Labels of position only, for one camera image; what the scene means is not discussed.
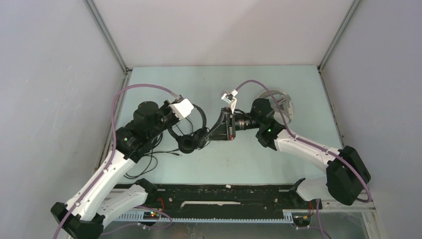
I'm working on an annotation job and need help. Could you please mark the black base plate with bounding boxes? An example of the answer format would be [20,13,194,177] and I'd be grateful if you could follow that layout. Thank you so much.
[144,184,322,219]

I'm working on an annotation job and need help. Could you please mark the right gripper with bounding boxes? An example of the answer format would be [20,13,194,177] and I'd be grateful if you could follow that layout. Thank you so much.
[205,108,262,142]

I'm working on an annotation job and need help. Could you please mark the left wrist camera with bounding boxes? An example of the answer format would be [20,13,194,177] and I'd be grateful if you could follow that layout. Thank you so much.
[169,99,195,120]

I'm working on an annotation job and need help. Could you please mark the white cable duct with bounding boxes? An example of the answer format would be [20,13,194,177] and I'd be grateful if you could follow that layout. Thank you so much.
[114,211,293,224]

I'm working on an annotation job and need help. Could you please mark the black headphones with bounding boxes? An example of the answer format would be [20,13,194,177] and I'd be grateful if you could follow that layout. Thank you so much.
[168,104,209,154]

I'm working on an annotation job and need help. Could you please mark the aluminium frame rail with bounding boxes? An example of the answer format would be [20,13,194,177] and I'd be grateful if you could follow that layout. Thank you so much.
[83,0,131,146]

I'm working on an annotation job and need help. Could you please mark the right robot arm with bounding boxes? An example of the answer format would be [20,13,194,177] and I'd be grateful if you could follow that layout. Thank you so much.
[205,98,371,208]

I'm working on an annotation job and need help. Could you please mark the black cable with two plugs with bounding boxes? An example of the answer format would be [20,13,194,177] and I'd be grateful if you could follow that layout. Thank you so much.
[122,149,180,180]

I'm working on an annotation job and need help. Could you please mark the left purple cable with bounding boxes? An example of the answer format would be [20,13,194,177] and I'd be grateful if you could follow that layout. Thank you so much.
[52,84,182,239]

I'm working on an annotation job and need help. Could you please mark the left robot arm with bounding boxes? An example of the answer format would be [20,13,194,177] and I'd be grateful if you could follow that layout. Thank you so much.
[51,99,194,239]

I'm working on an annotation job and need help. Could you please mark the white headphones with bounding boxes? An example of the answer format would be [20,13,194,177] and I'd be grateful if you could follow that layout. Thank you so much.
[258,90,294,124]

